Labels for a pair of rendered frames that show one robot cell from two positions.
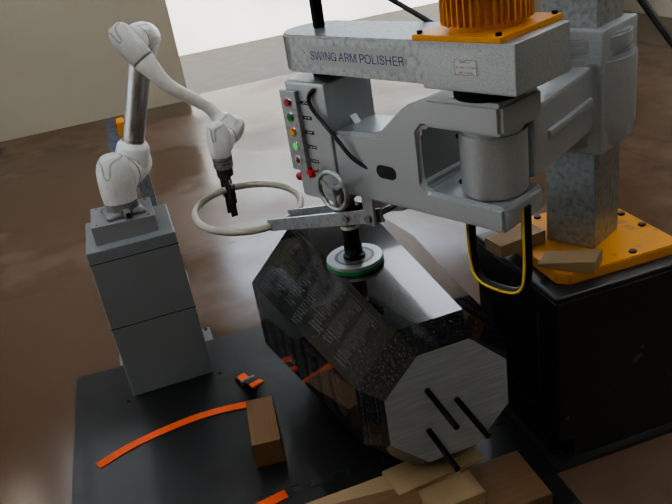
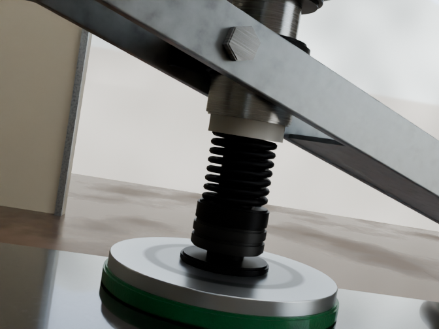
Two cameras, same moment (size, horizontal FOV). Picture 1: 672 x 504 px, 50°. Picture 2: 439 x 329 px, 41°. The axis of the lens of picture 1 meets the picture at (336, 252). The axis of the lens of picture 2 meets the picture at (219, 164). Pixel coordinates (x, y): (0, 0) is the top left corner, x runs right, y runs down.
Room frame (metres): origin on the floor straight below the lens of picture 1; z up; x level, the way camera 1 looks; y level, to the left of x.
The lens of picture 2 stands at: (2.52, -0.60, 0.95)
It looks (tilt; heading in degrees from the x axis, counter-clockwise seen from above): 3 degrees down; 101
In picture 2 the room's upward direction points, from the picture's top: 9 degrees clockwise
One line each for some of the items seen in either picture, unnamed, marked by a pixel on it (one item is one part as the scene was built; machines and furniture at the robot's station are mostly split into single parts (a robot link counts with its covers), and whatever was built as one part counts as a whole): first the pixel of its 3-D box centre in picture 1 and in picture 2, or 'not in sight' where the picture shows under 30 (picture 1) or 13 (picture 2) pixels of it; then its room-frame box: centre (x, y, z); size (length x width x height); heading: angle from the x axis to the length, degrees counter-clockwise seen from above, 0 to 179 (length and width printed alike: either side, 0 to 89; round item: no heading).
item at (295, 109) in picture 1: (296, 130); not in sight; (2.42, 0.07, 1.35); 0.08 x 0.03 x 0.28; 40
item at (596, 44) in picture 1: (582, 82); not in sight; (2.41, -0.93, 1.36); 0.35 x 0.35 x 0.41
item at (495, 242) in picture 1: (515, 239); not in sight; (2.40, -0.67, 0.81); 0.20 x 0.10 x 0.05; 111
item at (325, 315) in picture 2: (354, 257); (222, 274); (2.44, -0.07, 0.82); 0.22 x 0.22 x 0.04
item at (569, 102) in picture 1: (558, 103); not in sight; (2.26, -0.79, 1.34); 0.74 x 0.34 x 0.25; 137
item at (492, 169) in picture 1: (493, 157); not in sight; (1.93, -0.49, 1.32); 0.19 x 0.19 x 0.20
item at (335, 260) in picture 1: (354, 257); (223, 270); (2.44, -0.07, 0.82); 0.21 x 0.21 x 0.01
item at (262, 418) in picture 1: (265, 430); not in sight; (2.45, 0.42, 0.07); 0.30 x 0.12 x 0.12; 7
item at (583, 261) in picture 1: (569, 257); not in sight; (2.20, -0.80, 0.80); 0.20 x 0.10 x 0.05; 53
